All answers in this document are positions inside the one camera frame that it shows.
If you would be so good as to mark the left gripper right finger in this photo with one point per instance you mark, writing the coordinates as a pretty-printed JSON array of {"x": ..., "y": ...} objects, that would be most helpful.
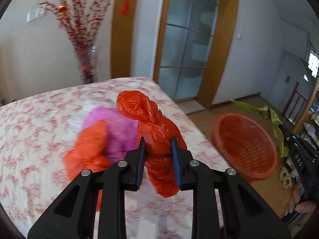
[{"x": 224, "y": 204}]

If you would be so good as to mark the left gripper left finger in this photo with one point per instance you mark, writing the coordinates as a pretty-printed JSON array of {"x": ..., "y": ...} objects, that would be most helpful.
[{"x": 72, "y": 214}]

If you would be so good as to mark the green plastic bag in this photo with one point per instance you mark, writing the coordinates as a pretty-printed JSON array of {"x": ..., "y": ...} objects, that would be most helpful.
[{"x": 269, "y": 114}]

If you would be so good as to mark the knotted orange plastic bag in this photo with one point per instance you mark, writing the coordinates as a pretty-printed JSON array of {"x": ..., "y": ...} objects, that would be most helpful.
[{"x": 88, "y": 151}]

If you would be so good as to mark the pink plastic bag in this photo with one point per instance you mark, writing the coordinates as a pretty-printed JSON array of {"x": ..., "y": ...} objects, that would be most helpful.
[{"x": 122, "y": 131}]

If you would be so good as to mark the large orange plastic bag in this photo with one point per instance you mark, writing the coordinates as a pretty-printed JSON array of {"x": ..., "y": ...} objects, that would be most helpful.
[{"x": 157, "y": 131}]

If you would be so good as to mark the person right hand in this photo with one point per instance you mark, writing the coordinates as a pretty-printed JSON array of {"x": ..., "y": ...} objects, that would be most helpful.
[{"x": 306, "y": 207}]

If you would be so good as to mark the white slippers pair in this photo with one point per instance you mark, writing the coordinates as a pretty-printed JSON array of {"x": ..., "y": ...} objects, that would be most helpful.
[{"x": 287, "y": 178}]

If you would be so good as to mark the orange lined laundry basket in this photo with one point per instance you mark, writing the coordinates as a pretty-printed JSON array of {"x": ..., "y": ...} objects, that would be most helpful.
[{"x": 246, "y": 146}]

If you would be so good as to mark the wooden stair railing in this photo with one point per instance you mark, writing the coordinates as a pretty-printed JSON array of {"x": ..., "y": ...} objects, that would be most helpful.
[{"x": 294, "y": 105}]

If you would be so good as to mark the floral pink tablecloth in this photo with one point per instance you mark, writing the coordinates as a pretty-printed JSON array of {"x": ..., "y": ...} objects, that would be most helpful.
[{"x": 35, "y": 135}]

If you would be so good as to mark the glass vase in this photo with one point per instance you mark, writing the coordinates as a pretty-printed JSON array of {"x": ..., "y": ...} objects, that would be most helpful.
[{"x": 87, "y": 63}]

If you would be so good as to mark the frosted glass door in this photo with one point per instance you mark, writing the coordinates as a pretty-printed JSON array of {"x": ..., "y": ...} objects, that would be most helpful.
[{"x": 189, "y": 33}]

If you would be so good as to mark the red berry branches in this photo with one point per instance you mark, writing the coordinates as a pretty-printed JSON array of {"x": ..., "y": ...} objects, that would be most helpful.
[{"x": 80, "y": 20}]

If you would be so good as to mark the red hanging ornament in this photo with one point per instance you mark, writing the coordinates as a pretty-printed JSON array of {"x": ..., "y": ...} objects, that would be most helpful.
[{"x": 125, "y": 8}]

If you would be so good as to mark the white wall socket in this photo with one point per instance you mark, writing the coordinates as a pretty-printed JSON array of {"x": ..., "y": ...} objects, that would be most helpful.
[{"x": 35, "y": 14}]

